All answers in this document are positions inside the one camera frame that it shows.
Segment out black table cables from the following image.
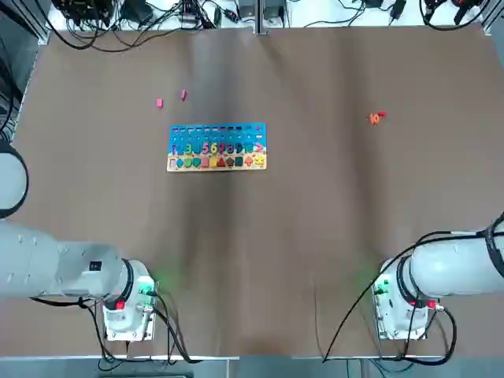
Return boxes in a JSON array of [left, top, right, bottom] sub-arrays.
[[49, 19, 133, 53]]

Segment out black monitor stand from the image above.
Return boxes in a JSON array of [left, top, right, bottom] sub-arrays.
[[117, 0, 155, 24]]

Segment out black power supply box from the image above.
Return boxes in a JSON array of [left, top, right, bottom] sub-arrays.
[[239, 0, 287, 19]]

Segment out black dock box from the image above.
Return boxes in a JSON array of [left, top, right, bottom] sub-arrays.
[[53, 0, 116, 21]]

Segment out black base cable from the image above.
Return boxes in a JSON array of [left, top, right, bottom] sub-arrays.
[[155, 293, 204, 365], [401, 302, 458, 361]]

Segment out aluminium post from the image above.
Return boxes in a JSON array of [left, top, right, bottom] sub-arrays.
[[254, 0, 269, 37]]

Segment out colourful wooden toy board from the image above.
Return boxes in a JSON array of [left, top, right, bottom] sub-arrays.
[[165, 122, 268, 172]]

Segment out aluminium frame bar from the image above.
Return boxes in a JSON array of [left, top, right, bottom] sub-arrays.
[[37, 0, 52, 43], [482, 21, 504, 39]]

